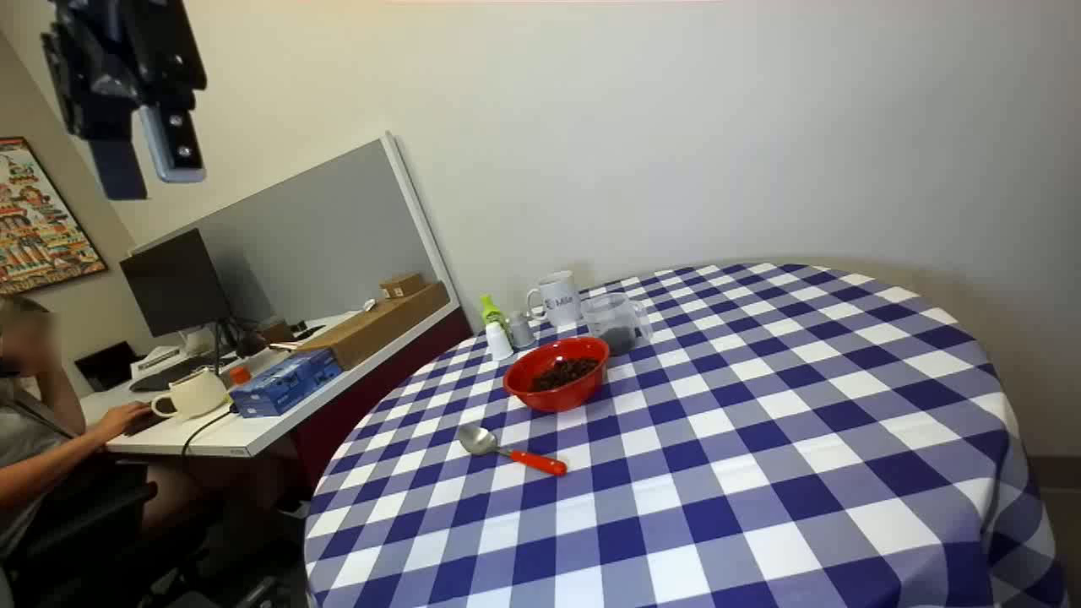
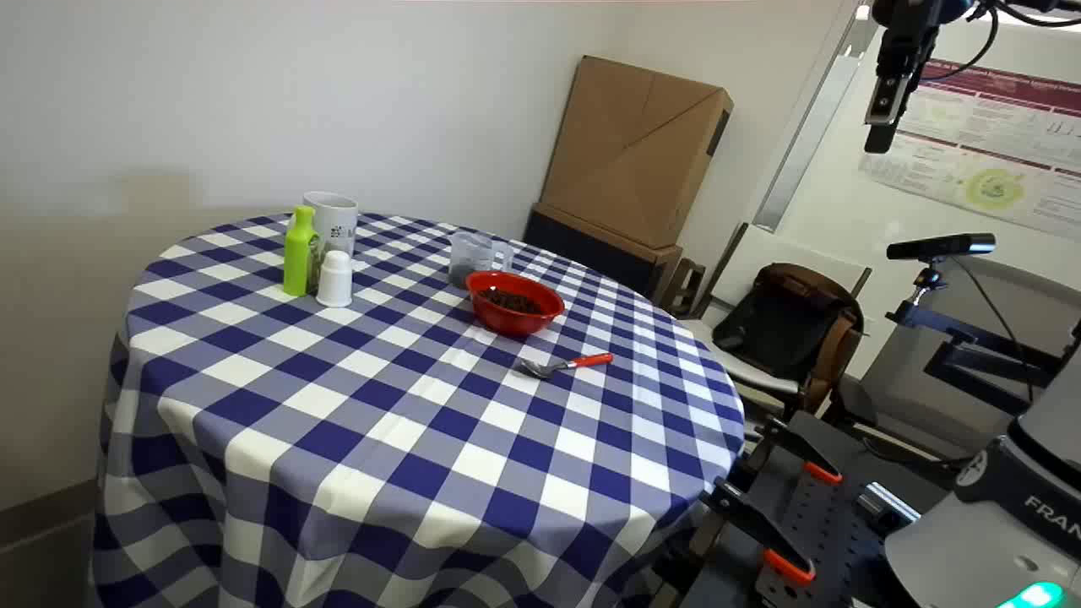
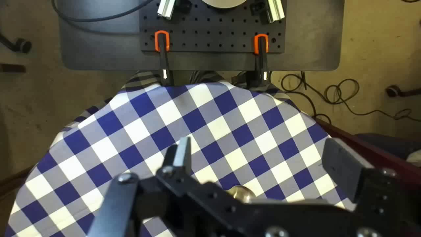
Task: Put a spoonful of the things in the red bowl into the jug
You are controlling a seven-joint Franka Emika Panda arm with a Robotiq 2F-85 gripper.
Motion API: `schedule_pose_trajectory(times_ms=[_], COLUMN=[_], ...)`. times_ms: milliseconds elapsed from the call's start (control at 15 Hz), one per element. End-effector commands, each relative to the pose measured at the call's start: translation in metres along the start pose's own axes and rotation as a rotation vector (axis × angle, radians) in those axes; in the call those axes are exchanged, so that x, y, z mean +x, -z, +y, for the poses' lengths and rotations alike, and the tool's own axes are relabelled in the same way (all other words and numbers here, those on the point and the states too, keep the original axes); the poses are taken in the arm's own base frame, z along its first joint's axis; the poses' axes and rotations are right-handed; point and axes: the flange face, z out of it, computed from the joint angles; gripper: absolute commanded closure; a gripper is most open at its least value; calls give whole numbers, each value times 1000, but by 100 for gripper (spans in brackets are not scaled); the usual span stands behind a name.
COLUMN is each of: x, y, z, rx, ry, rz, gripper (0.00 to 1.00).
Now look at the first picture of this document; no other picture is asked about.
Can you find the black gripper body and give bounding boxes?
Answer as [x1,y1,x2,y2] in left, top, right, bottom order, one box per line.
[40,0,212,145]

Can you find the red plastic bowl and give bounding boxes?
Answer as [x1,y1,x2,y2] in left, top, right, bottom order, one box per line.
[501,334,615,416]

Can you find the dark bits in bowl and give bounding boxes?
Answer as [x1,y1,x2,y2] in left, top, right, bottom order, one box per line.
[527,355,602,394]

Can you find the clear plastic jug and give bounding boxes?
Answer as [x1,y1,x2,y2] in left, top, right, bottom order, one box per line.
[579,286,655,359]

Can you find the black computer monitor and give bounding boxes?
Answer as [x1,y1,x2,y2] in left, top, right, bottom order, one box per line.
[119,225,237,341]

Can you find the grey white-framed partition panel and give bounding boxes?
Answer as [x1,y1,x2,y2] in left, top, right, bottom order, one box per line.
[116,133,467,341]

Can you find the small black box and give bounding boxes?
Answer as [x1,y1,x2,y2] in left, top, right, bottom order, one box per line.
[71,339,144,394]

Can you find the white desk phone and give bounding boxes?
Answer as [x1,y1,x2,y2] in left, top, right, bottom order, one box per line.
[126,341,215,394]

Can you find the white coffee mug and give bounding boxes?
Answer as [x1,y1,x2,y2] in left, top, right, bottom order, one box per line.
[148,368,232,422]

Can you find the blue rectangular box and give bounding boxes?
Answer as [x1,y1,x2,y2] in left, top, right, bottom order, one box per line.
[226,349,346,420]

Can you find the long brown cardboard box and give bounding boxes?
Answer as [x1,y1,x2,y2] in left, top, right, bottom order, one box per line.
[295,271,452,372]

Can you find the white office desk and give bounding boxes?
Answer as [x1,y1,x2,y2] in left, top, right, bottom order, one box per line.
[77,298,467,462]

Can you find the seated person grey shirt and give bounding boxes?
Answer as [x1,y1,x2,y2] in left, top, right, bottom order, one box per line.
[0,293,155,550]

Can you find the dark red desk cabinet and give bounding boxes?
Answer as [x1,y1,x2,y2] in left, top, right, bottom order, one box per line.
[295,309,477,488]

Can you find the black office chair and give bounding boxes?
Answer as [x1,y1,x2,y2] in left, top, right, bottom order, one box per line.
[0,452,308,608]

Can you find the white bottle green cap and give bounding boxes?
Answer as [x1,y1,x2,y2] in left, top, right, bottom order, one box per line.
[477,293,516,368]

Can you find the small grey glass jar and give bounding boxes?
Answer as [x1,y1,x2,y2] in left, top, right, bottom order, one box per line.
[506,312,540,351]

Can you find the white translucent mug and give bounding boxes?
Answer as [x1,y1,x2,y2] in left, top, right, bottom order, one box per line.
[522,267,584,339]

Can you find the blue white checkered tablecloth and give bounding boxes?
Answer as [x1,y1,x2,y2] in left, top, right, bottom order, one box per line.
[300,261,1070,608]

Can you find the framed colourful wall picture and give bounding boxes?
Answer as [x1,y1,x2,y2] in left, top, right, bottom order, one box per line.
[0,133,111,298]

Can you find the black desk cable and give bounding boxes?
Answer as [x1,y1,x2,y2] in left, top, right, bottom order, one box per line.
[179,402,237,458]

